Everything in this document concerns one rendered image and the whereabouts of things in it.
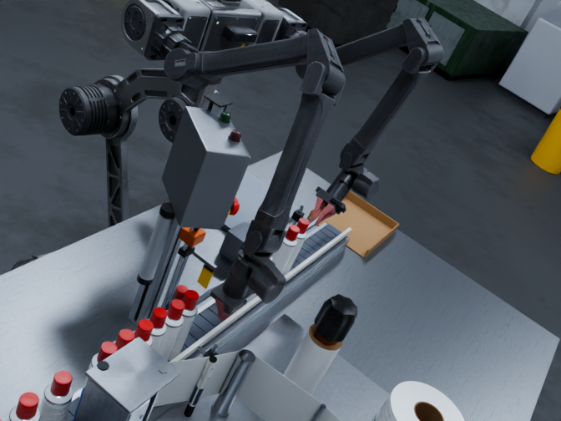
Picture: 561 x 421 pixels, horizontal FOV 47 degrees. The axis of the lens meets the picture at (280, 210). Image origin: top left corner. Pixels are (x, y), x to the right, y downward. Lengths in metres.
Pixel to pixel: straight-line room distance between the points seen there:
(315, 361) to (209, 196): 0.51
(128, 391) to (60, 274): 0.70
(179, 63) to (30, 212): 1.90
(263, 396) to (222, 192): 0.49
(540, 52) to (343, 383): 7.08
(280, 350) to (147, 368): 0.61
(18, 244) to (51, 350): 1.57
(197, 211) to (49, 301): 0.58
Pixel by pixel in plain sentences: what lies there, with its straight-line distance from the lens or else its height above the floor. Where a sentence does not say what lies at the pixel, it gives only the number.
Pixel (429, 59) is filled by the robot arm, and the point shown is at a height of 1.64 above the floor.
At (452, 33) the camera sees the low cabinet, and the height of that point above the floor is 0.49.
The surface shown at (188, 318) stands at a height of 1.03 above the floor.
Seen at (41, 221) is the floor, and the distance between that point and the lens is 3.33.
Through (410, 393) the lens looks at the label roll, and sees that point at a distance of 1.66.
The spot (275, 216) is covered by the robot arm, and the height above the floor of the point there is 1.33.
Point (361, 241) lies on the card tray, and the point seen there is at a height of 0.83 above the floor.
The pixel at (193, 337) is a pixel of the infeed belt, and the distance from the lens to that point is 1.71.
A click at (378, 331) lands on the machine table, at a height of 0.83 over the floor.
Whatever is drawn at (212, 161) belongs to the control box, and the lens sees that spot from 1.26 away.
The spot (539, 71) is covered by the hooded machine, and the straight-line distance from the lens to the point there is 8.55.
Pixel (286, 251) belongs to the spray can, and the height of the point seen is 1.02.
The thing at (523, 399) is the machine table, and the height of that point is 0.83.
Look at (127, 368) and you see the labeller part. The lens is 1.24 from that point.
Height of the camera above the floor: 2.07
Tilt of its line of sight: 31 degrees down
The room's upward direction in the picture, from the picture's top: 25 degrees clockwise
